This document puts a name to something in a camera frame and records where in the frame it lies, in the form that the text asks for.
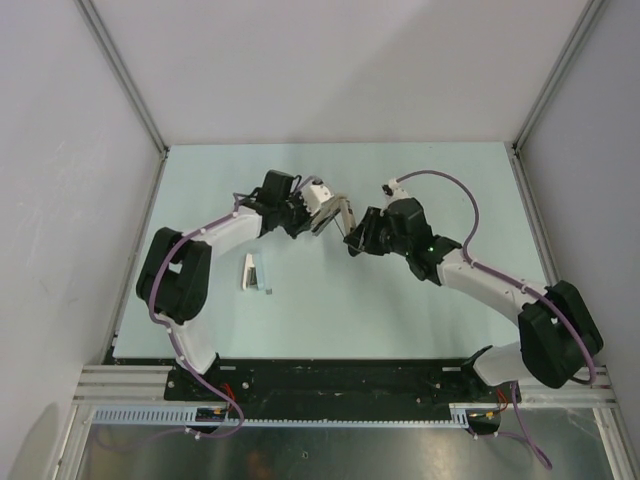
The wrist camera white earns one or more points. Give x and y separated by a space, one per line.
393 191
315 195

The aluminium frame post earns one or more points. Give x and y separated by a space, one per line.
111 53
577 39

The left aluminium frame post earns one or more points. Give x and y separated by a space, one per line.
111 53

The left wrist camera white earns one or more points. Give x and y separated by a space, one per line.
315 195

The right aluminium frame post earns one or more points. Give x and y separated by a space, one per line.
577 39

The black silver stapler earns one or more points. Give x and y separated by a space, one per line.
346 217

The front aluminium rail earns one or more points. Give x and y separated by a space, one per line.
145 385

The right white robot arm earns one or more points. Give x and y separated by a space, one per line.
557 334

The right aluminium side rail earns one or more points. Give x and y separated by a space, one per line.
534 215

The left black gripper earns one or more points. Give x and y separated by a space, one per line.
305 224

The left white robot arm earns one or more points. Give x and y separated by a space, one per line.
174 278

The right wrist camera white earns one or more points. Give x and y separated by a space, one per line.
393 191

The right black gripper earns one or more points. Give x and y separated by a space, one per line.
359 239

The grey cable duct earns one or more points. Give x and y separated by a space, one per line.
210 416

